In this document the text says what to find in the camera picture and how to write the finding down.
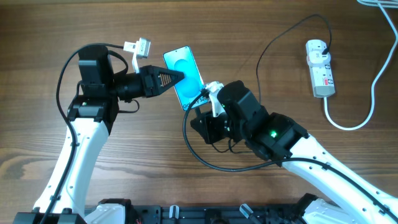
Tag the white power strip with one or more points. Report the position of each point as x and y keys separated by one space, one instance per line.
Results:
x=321 y=77

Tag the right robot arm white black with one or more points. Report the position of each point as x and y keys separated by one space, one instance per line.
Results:
x=237 y=115

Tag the white USB charger plug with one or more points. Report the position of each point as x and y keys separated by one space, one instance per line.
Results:
x=318 y=59

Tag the blue Galaxy smartphone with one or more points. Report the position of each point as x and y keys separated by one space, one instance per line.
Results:
x=182 y=60

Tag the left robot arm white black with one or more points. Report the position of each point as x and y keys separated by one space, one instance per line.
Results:
x=89 y=121

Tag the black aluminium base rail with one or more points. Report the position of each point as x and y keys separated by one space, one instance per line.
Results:
x=274 y=213

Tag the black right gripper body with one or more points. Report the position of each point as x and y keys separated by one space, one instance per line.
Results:
x=206 y=125

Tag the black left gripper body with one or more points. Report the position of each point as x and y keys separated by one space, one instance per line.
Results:
x=148 y=81

